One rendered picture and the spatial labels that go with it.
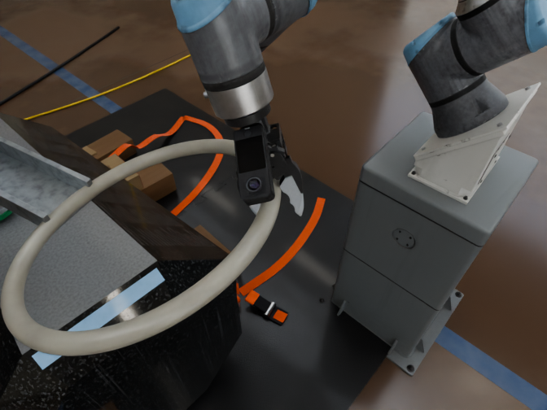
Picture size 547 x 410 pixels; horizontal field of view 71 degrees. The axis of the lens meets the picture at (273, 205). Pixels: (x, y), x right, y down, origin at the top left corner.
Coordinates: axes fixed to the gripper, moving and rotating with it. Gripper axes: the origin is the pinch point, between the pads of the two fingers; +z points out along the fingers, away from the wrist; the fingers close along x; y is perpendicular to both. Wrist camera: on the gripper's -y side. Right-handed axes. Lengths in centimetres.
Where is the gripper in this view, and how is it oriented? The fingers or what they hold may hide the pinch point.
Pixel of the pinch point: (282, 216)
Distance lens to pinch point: 66.6
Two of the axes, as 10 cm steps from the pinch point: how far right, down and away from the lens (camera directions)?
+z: 2.8, 7.5, 6.0
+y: -0.1, -6.2, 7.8
